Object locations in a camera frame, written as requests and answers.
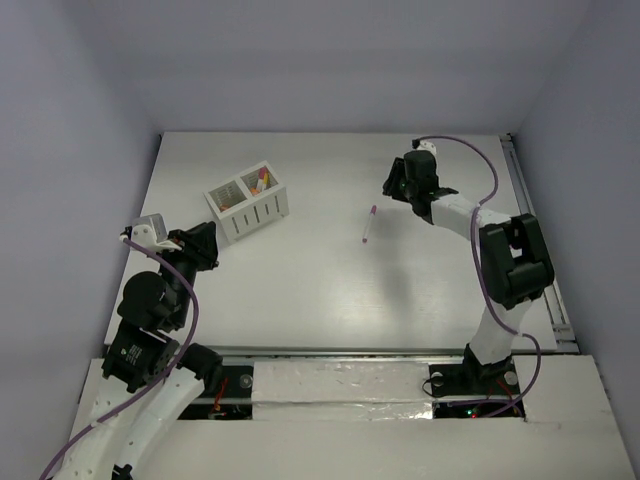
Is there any purple capped white marker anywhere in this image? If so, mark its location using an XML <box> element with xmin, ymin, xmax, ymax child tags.
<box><xmin>361</xmin><ymin>204</ymin><xmax>377</xmax><ymax>244</ymax></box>

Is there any pink capped white marker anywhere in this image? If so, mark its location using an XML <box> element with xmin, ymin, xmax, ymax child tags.
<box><xmin>256</xmin><ymin>168</ymin><xmax>268</xmax><ymax>193</ymax></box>

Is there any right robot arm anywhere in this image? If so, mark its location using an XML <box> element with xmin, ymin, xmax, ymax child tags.
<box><xmin>383</xmin><ymin>150</ymin><xmax>555</xmax><ymax>398</ymax></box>

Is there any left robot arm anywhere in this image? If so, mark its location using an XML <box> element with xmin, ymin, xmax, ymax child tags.
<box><xmin>102</xmin><ymin>214</ymin><xmax>222</xmax><ymax>479</ymax></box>

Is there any white two-compartment slotted holder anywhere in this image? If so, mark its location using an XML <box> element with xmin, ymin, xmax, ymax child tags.
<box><xmin>204</xmin><ymin>161</ymin><xmax>289</xmax><ymax>243</ymax></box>

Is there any white foam base cover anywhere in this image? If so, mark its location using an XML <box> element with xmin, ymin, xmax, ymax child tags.
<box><xmin>54</xmin><ymin>355</ymin><xmax>626</xmax><ymax>480</ymax></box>

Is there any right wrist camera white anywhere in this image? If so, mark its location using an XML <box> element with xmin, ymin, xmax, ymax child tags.
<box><xmin>411</xmin><ymin>139</ymin><xmax>437</xmax><ymax>157</ymax></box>

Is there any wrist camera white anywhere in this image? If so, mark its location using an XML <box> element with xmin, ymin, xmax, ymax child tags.
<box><xmin>411</xmin><ymin>139</ymin><xmax>437</xmax><ymax>157</ymax></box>
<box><xmin>119</xmin><ymin>213</ymin><xmax>181</xmax><ymax>253</ymax></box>

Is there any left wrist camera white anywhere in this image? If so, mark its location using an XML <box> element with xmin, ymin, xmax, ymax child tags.
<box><xmin>119</xmin><ymin>213</ymin><xmax>181</xmax><ymax>253</ymax></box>

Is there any aluminium rail front edge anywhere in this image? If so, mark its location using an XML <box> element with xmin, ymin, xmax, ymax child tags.
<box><xmin>207</xmin><ymin>345</ymin><xmax>463</xmax><ymax>357</ymax></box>

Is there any aluminium rail edge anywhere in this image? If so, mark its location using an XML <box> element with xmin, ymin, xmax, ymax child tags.
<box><xmin>207</xmin><ymin>345</ymin><xmax>463</xmax><ymax>357</ymax></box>
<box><xmin>500</xmin><ymin>134</ymin><xmax>580</xmax><ymax>354</ymax></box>

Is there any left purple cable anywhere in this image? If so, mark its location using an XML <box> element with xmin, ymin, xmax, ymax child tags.
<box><xmin>39</xmin><ymin>237</ymin><xmax>201</xmax><ymax>480</ymax></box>

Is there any aluminium rail right edge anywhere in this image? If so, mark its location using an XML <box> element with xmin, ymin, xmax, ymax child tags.
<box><xmin>500</xmin><ymin>134</ymin><xmax>580</xmax><ymax>354</ymax></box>

